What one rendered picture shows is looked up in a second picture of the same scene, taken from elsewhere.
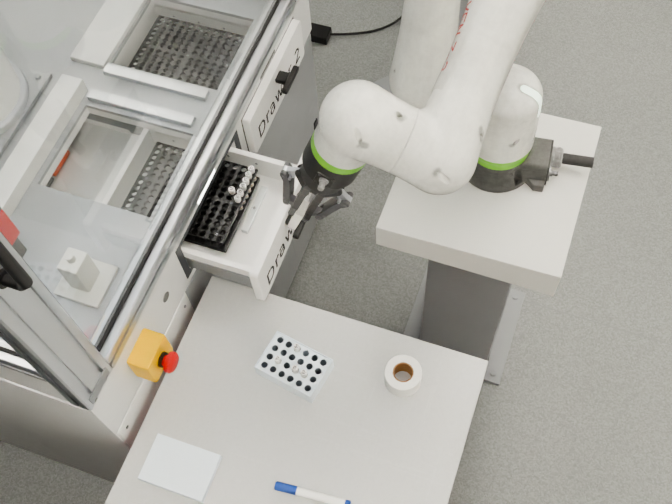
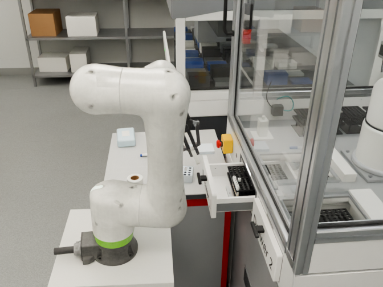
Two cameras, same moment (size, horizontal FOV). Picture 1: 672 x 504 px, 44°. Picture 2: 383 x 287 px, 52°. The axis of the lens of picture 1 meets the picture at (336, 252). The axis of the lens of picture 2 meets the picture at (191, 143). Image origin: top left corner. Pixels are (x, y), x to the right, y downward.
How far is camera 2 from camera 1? 2.06 m
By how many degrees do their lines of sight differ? 87
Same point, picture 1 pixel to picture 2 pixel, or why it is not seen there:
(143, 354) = (226, 135)
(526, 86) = (100, 188)
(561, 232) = (71, 226)
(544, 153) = (85, 237)
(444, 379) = not seen: hidden behind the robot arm
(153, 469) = (208, 145)
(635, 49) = not seen: outside the picture
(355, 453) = (144, 165)
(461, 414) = not seen: hidden behind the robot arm
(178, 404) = (215, 160)
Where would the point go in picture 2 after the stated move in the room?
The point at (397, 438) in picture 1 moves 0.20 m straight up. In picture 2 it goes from (130, 172) to (127, 134)
